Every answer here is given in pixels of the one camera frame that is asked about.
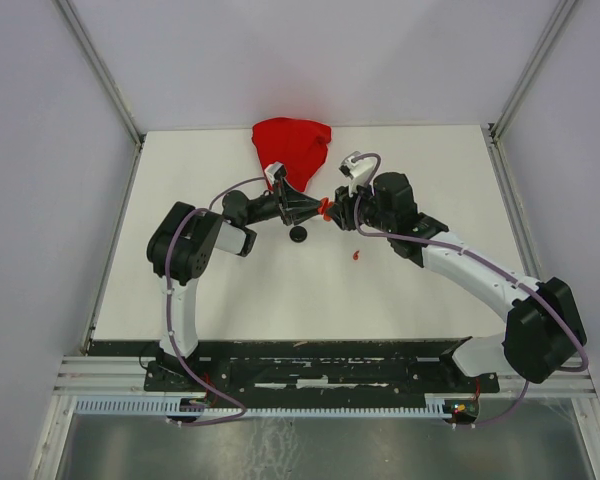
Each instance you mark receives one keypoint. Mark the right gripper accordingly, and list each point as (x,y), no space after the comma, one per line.
(341,211)

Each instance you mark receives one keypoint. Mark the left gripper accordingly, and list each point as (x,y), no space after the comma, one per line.
(289,200)

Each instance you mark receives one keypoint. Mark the orange earbud charging case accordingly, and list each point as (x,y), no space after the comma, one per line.
(323,210)

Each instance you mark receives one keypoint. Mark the black earbud charging case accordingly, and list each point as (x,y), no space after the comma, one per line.
(298,234)

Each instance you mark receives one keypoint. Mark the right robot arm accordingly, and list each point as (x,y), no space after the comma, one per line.
(543,328)

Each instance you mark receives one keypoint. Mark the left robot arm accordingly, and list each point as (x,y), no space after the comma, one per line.
(181,248)

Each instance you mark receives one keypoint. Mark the red cloth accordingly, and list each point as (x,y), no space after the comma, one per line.
(300,145)

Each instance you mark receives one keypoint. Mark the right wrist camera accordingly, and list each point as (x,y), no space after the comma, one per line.
(358,168)

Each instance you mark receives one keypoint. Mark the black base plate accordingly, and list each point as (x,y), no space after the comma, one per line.
(296,374)

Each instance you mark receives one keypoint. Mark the right aluminium frame post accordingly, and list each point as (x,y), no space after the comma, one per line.
(550,36)

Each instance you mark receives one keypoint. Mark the aluminium frame post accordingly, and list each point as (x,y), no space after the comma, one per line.
(550,36)
(71,18)

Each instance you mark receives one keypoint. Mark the white cable duct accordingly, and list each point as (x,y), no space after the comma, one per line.
(183,406)

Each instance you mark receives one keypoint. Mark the aluminium front rail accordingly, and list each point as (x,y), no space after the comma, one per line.
(122,376)

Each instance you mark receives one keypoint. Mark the left aluminium frame post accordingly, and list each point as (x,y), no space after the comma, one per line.
(71,18)

